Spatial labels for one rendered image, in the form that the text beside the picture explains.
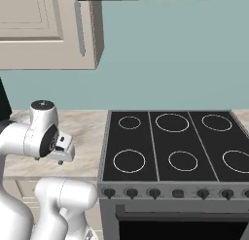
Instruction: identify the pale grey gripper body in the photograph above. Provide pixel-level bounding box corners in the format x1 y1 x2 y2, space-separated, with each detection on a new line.
44 142 77 164

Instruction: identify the beige wall cupboard door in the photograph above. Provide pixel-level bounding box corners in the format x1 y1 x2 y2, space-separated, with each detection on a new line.
0 0 98 71

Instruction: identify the dark grey range button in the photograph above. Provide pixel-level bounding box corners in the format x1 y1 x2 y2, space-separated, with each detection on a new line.
171 189 186 199

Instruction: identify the dark grey oven door handle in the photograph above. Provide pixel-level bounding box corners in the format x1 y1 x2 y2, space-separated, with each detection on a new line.
115 204 249 223

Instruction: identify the black oven door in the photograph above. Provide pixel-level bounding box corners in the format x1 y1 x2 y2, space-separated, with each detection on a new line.
115 204 249 240

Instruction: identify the grey cupboard door handle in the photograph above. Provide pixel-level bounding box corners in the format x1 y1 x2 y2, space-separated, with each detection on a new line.
74 0 87 57

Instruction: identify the black appliance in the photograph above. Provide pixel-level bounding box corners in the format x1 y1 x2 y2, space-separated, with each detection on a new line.
0 76 14 123

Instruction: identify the beige drawer front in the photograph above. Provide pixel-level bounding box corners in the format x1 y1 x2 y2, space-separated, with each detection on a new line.
2 178 43 204

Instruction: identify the beige base cupboard door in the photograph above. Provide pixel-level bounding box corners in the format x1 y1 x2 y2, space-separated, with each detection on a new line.
85 203 105 240

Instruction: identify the black hob with steel range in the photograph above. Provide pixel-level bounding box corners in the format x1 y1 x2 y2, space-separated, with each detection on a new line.
96 109 249 240

